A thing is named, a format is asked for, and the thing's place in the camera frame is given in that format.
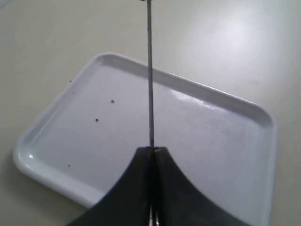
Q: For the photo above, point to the thin metal skewer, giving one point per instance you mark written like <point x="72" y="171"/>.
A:
<point x="154" y="185"/>

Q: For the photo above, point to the white rectangular plastic tray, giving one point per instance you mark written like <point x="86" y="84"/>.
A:
<point x="85" y="139"/>

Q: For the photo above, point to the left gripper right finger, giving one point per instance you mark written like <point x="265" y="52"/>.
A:
<point x="180" y="203"/>

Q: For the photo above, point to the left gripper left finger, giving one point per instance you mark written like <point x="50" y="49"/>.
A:
<point x="128" y="201"/>

